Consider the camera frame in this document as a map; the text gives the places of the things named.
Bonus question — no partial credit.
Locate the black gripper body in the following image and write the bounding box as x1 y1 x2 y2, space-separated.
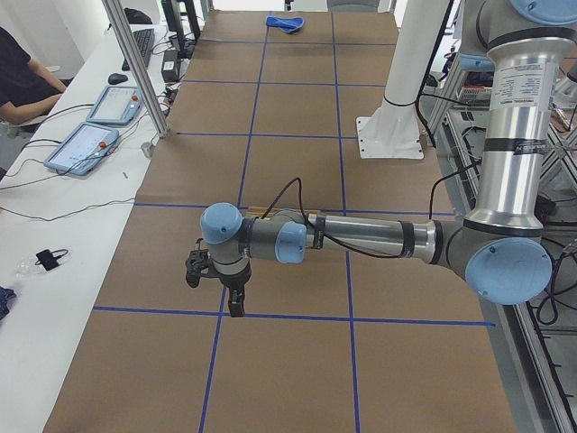
219 269 251 292

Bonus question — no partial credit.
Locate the blue towel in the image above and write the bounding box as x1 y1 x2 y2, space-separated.
265 15 305 34

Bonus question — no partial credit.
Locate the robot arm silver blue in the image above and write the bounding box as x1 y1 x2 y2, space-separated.
186 1 576 317

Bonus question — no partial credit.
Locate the wooden towel rack white base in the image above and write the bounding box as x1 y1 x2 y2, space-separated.
243 207 321 224

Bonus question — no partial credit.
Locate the lower teach pendant tablet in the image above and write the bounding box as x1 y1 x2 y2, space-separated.
43 122 120 176

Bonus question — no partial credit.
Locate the teach pendant tablet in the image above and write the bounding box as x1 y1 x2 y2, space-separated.
43 122 120 176
87 85 142 126

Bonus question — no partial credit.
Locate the upper teach pendant tablet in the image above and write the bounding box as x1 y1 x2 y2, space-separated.
87 85 142 126

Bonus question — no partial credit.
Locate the black power adapter brick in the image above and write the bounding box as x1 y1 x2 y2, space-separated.
160 49 181 83

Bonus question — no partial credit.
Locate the black computer mouse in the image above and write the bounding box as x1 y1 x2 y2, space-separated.
107 73 128 86

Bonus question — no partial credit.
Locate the black keyboard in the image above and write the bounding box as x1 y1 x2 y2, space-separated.
133 28 155 68

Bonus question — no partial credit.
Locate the person in black shirt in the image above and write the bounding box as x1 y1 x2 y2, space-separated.
1 28 67 125

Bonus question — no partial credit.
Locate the small black dongle with cable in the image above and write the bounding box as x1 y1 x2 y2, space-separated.
34 248 70 272

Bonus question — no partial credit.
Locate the white camera post with base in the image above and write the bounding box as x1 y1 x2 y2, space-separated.
356 0 453 160

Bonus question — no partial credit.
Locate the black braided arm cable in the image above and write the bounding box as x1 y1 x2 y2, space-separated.
261 177 483 259

